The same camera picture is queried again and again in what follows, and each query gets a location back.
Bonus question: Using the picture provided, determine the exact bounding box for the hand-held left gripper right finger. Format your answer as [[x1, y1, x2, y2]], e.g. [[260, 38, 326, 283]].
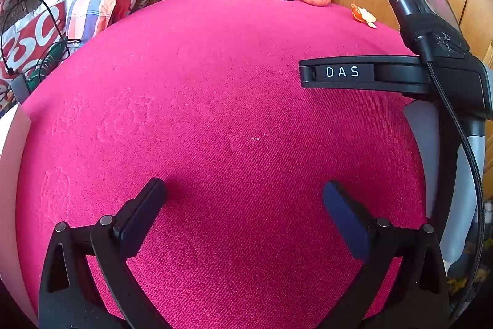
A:
[[320, 180, 451, 329]]

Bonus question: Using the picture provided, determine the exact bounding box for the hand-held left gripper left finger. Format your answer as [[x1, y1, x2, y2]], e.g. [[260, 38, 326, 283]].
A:
[[39, 177, 170, 329]]

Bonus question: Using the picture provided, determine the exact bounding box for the orange peel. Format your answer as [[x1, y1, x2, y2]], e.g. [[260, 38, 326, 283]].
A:
[[350, 3, 377, 29]]

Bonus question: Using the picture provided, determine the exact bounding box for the green cloth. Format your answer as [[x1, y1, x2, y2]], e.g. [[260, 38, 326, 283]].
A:
[[28, 41, 71, 91]]

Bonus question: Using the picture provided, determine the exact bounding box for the square red white cushion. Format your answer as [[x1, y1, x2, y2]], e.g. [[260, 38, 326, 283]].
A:
[[0, 1, 69, 83]]

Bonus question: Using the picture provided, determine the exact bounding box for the plaid pillow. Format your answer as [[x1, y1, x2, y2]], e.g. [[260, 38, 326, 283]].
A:
[[65, 0, 117, 41]]

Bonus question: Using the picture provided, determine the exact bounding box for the black braided cable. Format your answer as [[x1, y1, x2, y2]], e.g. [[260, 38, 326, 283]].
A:
[[414, 36, 486, 318]]

